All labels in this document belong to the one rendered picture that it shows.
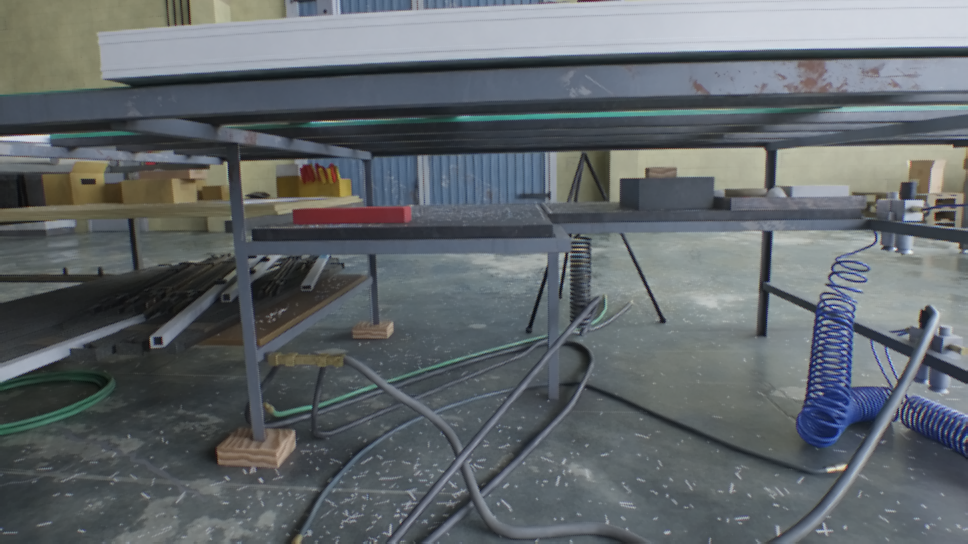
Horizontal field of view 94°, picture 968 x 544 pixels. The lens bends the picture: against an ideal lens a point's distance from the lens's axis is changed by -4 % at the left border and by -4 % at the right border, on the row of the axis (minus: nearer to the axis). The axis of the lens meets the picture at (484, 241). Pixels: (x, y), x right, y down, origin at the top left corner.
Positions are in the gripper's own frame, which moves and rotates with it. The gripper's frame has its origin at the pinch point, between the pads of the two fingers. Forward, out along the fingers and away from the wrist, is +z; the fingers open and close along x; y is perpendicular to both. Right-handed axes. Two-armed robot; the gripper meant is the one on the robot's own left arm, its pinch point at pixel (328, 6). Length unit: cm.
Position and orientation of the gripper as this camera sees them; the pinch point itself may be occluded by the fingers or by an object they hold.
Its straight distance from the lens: 81.2
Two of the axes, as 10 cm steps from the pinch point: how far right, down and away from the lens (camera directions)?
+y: -10.0, 0.1, 0.7
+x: -0.7, 1.3, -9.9
